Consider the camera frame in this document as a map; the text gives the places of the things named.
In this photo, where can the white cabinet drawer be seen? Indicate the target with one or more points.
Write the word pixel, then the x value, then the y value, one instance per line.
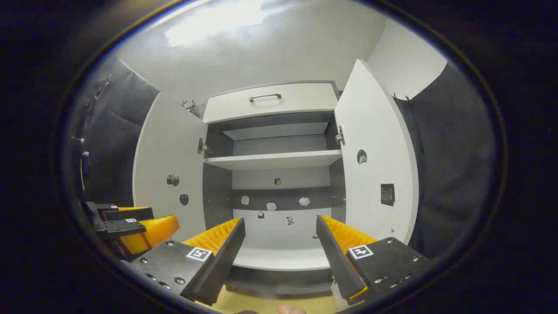
pixel 305 100

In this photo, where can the black backdrop cloth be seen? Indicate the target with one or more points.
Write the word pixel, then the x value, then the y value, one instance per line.
pixel 117 144
pixel 453 165

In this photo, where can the metal door hinge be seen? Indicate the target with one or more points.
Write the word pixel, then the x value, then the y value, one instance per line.
pixel 202 148
pixel 340 137

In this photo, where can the white cabinet shelf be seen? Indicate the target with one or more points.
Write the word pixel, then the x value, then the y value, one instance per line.
pixel 274 160

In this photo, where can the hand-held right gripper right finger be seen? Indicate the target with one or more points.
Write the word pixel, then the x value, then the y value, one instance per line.
pixel 335 261

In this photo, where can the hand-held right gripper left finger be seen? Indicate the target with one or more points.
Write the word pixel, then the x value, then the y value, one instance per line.
pixel 226 257

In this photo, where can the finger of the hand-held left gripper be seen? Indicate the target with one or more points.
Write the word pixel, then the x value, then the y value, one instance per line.
pixel 126 227
pixel 130 213

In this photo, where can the white shoe cabinet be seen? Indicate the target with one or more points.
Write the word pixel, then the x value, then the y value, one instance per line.
pixel 270 174

